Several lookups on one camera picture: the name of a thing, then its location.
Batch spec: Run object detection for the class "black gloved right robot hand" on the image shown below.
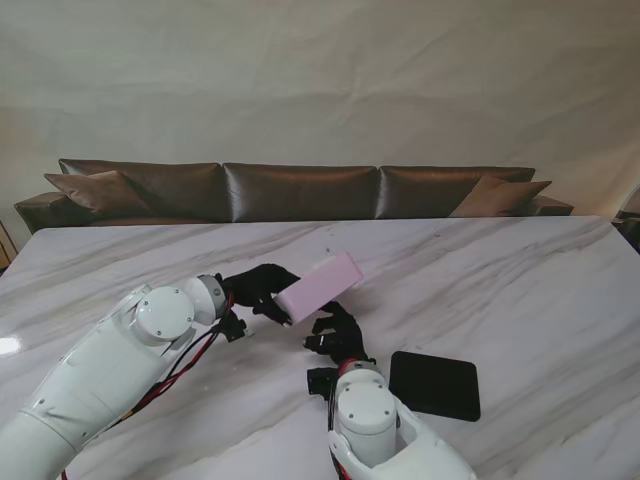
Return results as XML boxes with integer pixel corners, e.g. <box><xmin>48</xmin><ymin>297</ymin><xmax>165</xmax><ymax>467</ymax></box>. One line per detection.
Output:
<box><xmin>302</xmin><ymin>301</ymin><xmax>372</xmax><ymax>367</ymax></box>

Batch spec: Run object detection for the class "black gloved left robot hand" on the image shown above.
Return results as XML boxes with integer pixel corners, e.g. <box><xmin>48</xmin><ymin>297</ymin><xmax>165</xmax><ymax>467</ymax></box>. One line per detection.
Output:
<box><xmin>222</xmin><ymin>263</ymin><xmax>304</xmax><ymax>330</ymax></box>

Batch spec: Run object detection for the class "pink tissue box cover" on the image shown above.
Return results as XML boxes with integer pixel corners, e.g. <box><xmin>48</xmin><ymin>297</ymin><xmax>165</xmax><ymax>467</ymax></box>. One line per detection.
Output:
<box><xmin>274</xmin><ymin>251</ymin><xmax>364</xmax><ymax>325</ymax></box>

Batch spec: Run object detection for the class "black tissue box base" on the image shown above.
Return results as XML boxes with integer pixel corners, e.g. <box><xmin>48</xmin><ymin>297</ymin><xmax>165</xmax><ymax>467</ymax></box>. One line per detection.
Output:
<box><xmin>388</xmin><ymin>349</ymin><xmax>482</xmax><ymax>423</ymax></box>

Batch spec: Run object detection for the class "brown leather sofa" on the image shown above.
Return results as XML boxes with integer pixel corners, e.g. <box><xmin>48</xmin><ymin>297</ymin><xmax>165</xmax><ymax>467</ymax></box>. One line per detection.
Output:
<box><xmin>13</xmin><ymin>158</ymin><xmax>575</xmax><ymax>235</ymax></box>

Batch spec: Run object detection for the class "brown sofa back cushion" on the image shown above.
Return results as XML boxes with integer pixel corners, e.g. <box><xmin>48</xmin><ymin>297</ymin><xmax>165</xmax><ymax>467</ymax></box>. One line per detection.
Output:
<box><xmin>58</xmin><ymin>158</ymin><xmax>223</xmax><ymax>222</ymax></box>
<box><xmin>222</xmin><ymin>162</ymin><xmax>379</xmax><ymax>224</ymax></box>
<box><xmin>378</xmin><ymin>166</ymin><xmax>536</xmax><ymax>220</ymax></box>

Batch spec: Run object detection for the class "brown throw pillow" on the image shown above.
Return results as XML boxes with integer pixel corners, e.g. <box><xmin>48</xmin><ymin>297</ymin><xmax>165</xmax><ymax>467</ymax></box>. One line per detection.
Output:
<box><xmin>43</xmin><ymin>170</ymin><xmax>154</xmax><ymax>215</ymax></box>
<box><xmin>449</xmin><ymin>174</ymin><xmax>553</xmax><ymax>218</ymax></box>

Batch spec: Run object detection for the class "wooden furniture piece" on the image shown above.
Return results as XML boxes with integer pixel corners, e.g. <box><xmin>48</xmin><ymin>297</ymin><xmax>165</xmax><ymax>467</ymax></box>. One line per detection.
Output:
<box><xmin>0</xmin><ymin>217</ymin><xmax>14</xmax><ymax>269</ymax></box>

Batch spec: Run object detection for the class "dark furniture piece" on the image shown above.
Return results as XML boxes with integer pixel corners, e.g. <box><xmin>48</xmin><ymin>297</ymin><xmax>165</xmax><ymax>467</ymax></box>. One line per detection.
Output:
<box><xmin>612</xmin><ymin>187</ymin><xmax>640</xmax><ymax>251</ymax></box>

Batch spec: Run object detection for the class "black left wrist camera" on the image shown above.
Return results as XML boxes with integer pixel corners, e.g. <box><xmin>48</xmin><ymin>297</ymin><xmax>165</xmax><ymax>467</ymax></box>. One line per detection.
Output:
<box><xmin>220</xmin><ymin>310</ymin><xmax>250</xmax><ymax>345</ymax></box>

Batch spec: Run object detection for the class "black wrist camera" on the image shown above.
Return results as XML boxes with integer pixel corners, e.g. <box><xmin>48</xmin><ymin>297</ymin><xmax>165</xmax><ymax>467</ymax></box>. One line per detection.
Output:
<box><xmin>306</xmin><ymin>366</ymin><xmax>337</xmax><ymax>400</ymax></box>
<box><xmin>220</xmin><ymin>310</ymin><xmax>250</xmax><ymax>345</ymax></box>

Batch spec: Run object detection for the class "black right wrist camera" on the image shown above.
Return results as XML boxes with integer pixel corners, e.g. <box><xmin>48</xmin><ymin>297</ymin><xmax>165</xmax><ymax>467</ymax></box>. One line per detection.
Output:
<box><xmin>306</xmin><ymin>366</ymin><xmax>337</xmax><ymax>400</ymax></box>

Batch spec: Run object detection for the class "red black right arm cable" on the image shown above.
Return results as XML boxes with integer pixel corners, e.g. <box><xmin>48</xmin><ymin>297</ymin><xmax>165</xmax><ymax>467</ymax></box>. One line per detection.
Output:
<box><xmin>325</xmin><ymin>363</ymin><xmax>352</xmax><ymax>480</ymax></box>

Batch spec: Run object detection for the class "red black arm cable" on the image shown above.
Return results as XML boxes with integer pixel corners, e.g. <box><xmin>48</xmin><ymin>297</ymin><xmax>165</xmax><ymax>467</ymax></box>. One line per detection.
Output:
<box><xmin>325</xmin><ymin>363</ymin><xmax>352</xmax><ymax>480</ymax></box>
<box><xmin>59</xmin><ymin>294</ymin><xmax>236</xmax><ymax>480</ymax></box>

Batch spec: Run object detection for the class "red black left arm cable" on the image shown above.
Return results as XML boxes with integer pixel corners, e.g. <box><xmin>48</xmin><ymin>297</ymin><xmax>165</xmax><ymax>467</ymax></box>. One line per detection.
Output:
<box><xmin>59</xmin><ymin>294</ymin><xmax>236</xmax><ymax>480</ymax></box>

